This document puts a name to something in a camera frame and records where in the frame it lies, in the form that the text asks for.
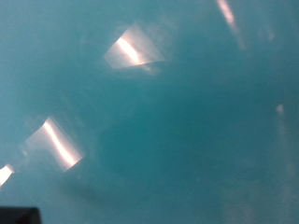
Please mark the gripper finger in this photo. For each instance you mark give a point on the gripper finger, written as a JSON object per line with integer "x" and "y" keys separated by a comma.
{"x": 18, "y": 217}

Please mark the blue plastic plate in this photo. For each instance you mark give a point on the blue plastic plate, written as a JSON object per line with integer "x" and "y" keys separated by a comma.
{"x": 187, "y": 124}

